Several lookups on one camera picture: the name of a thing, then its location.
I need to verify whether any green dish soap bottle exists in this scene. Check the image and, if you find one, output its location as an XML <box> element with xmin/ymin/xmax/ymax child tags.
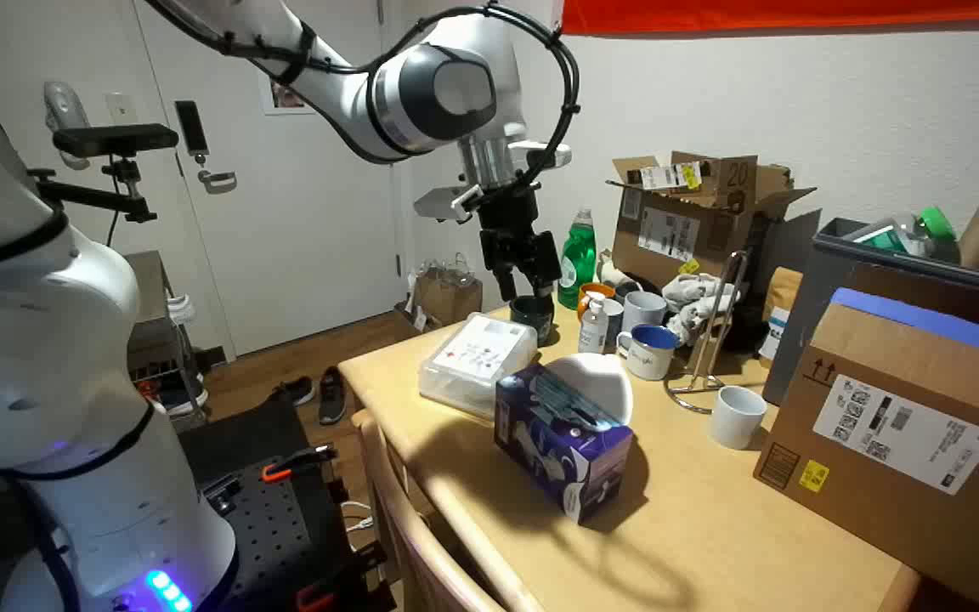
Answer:
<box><xmin>553</xmin><ymin>207</ymin><xmax>602</xmax><ymax>314</ymax></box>

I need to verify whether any green item in bin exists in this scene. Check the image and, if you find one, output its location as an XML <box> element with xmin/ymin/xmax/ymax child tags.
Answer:
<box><xmin>910</xmin><ymin>204</ymin><xmax>962</xmax><ymax>247</ymax></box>

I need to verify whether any white door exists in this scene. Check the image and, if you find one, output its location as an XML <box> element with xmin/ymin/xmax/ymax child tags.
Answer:
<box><xmin>130</xmin><ymin>0</ymin><xmax>416</xmax><ymax>356</ymax></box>

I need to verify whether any silver door handle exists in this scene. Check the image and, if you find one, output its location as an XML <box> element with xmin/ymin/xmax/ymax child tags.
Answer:
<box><xmin>195</xmin><ymin>166</ymin><xmax>243</xmax><ymax>198</ymax></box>

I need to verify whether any grey shelf cart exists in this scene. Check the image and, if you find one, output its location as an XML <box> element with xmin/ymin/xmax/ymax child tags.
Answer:
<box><xmin>127</xmin><ymin>247</ymin><xmax>210</xmax><ymax>422</ymax></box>

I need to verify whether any wooden slatted rack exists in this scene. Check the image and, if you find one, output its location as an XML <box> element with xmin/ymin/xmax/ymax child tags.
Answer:
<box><xmin>350</xmin><ymin>407</ymin><xmax>502</xmax><ymax>612</ymax></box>

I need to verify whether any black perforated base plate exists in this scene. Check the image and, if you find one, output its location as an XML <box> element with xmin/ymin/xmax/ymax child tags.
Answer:
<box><xmin>178</xmin><ymin>395</ymin><xmax>391</xmax><ymax>612</ymax></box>

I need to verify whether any small white cup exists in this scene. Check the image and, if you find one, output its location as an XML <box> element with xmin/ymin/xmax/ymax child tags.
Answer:
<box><xmin>706</xmin><ymin>383</ymin><xmax>768</xmax><ymax>451</ymax></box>

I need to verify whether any white can with orange lid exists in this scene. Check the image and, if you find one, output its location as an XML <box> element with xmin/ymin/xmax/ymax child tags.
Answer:
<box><xmin>576</xmin><ymin>284</ymin><xmax>626</xmax><ymax>356</ymax></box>

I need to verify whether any dark grey bin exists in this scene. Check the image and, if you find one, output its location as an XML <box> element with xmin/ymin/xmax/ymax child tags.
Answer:
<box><xmin>762</xmin><ymin>216</ymin><xmax>979</xmax><ymax>407</ymax></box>

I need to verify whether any dark cup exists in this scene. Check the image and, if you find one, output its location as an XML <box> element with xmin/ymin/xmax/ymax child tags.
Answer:
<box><xmin>508</xmin><ymin>296</ymin><xmax>562</xmax><ymax>347</ymax></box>

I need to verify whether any purple packet box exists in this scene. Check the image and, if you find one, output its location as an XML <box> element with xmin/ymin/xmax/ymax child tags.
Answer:
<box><xmin>493</xmin><ymin>351</ymin><xmax>639</xmax><ymax>526</ymax></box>

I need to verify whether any crumpled white cloth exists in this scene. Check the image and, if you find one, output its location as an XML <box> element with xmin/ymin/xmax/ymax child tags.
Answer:
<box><xmin>663</xmin><ymin>270</ymin><xmax>737</xmax><ymax>343</ymax></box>

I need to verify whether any plain white mug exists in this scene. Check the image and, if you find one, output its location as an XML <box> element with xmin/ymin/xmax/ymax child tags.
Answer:
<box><xmin>623</xmin><ymin>288</ymin><xmax>672</xmax><ymax>335</ymax></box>

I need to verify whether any black door lock device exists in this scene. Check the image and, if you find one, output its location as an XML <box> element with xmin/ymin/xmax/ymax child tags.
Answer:
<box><xmin>175</xmin><ymin>100</ymin><xmax>210</xmax><ymax>171</ymax></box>

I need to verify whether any small picture on door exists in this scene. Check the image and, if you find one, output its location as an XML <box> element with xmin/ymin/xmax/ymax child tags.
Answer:
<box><xmin>270</xmin><ymin>80</ymin><xmax>313</xmax><ymax>115</ymax></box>

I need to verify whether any large labelled cardboard box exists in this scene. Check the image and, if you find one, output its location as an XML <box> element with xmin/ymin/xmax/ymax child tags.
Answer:
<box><xmin>751</xmin><ymin>285</ymin><xmax>979</xmax><ymax>609</ymax></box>

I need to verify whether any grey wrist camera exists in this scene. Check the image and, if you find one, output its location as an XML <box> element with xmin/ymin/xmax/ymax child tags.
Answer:
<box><xmin>416</xmin><ymin>179</ymin><xmax>488</xmax><ymax>229</ymax></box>

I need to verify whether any metal wire stand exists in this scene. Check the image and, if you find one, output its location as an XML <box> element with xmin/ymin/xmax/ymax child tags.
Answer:
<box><xmin>660</xmin><ymin>247</ymin><xmax>755</xmax><ymax>403</ymax></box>

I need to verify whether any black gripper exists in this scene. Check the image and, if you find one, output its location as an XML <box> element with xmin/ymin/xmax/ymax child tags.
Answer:
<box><xmin>477</xmin><ymin>184</ymin><xmax>569</xmax><ymax>335</ymax></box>

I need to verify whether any red and black clamp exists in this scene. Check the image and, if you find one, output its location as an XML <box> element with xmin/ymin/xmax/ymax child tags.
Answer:
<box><xmin>258</xmin><ymin>442</ymin><xmax>338</xmax><ymax>491</ymax></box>

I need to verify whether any white mug with blue inside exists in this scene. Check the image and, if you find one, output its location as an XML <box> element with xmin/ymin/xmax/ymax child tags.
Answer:
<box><xmin>614</xmin><ymin>324</ymin><xmax>688</xmax><ymax>383</ymax></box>

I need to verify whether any open brown cardboard box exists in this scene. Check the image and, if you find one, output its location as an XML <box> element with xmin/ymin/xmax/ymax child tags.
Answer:
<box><xmin>604</xmin><ymin>151</ymin><xmax>822</xmax><ymax>296</ymax></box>

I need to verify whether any black camera on mount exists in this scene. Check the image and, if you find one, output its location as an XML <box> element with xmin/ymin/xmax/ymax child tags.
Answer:
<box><xmin>27</xmin><ymin>118</ymin><xmax>183</xmax><ymax>229</ymax></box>

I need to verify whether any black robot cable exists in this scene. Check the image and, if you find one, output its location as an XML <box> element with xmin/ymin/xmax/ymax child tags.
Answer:
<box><xmin>380</xmin><ymin>0</ymin><xmax>586</xmax><ymax>173</ymax></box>

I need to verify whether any small tan carton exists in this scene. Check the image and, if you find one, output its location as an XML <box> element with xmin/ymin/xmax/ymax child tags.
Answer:
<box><xmin>762</xmin><ymin>264</ymin><xmax>805</xmax><ymax>365</ymax></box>

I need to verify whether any red banner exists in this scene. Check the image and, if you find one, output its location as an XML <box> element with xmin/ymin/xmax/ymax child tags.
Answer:
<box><xmin>556</xmin><ymin>0</ymin><xmax>979</xmax><ymax>40</ymax></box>

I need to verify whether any black shoe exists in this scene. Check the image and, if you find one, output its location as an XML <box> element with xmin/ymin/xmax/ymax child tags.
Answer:
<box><xmin>271</xmin><ymin>373</ymin><xmax>318</xmax><ymax>407</ymax></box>
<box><xmin>315</xmin><ymin>365</ymin><xmax>350</xmax><ymax>429</ymax></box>

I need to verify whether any small brown cardboard box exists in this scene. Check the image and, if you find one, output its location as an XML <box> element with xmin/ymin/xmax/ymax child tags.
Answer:
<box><xmin>416</xmin><ymin>264</ymin><xmax>487</xmax><ymax>335</ymax></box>

